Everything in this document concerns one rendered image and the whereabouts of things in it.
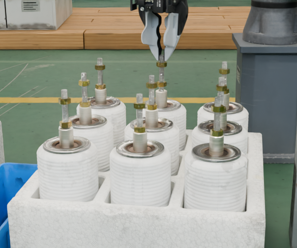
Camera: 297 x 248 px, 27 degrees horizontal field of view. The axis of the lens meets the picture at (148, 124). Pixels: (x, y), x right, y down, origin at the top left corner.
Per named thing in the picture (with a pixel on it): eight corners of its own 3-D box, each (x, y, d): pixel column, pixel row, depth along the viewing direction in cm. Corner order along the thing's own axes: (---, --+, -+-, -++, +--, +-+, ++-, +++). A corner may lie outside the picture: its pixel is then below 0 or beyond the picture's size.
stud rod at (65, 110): (62, 137, 97) (60, 90, 95) (64, 135, 98) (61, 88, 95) (69, 137, 97) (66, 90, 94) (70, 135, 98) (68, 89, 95)
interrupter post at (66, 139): (73, 143, 99) (72, 124, 98) (75, 148, 97) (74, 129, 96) (58, 145, 99) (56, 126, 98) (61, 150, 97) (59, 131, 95)
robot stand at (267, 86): (227, 138, 174) (231, 32, 165) (294, 139, 174) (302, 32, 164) (235, 163, 156) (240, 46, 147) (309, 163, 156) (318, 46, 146)
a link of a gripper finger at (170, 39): (155, 66, 111) (153, 14, 108) (166, 59, 116) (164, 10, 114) (171, 66, 110) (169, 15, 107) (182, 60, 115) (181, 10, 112)
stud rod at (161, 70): (164, 94, 117) (165, 55, 115) (160, 95, 117) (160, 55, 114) (162, 93, 118) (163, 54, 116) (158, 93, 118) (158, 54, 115)
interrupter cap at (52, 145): (84, 137, 103) (84, 133, 102) (96, 152, 96) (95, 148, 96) (39, 142, 100) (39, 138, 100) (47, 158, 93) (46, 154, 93)
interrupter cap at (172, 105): (166, 115, 113) (166, 111, 113) (133, 108, 117) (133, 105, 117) (188, 106, 119) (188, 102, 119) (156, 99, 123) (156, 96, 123)
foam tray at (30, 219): (78, 201, 136) (74, 123, 131) (257, 212, 130) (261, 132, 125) (14, 304, 100) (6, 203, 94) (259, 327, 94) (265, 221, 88)
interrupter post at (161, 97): (163, 109, 117) (163, 93, 116) (152, 108, 118) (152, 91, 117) (169, 107, 119) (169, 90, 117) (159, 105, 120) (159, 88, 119)
